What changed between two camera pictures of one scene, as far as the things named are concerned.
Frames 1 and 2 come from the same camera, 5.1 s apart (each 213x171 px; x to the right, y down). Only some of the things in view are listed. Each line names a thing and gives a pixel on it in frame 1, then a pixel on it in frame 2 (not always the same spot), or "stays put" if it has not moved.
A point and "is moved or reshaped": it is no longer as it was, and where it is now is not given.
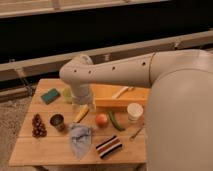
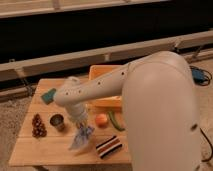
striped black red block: x=108 y=146 stays put
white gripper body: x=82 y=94 to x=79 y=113
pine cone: x=38 y=128 stays put
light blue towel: x=80 y=138 is moved or reshaped
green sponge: x=51 y=95 stays put
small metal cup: x=57 y=120 stays put
